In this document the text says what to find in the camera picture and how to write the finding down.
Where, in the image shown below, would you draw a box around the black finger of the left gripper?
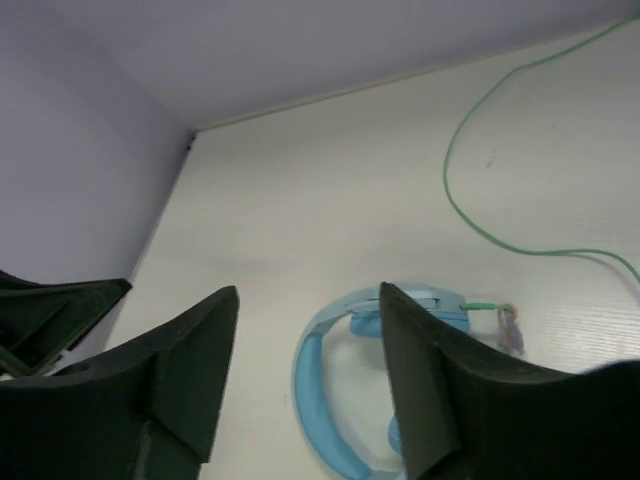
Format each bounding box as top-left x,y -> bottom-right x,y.
1,272 -> 132,378

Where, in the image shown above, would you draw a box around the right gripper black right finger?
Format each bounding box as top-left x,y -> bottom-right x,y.
380,283 -> 639,479

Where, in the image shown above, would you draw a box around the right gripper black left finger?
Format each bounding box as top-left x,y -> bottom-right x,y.
1,286 -> 239,480

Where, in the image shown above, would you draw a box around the light blue headphones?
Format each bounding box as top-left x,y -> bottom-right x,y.
291,283 -> 470,479

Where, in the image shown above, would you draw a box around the green headphone cable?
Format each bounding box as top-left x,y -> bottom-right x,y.
443,14 -> 640,316

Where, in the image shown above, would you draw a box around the purple tag on cable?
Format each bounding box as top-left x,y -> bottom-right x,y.
497,304 -> 525,357

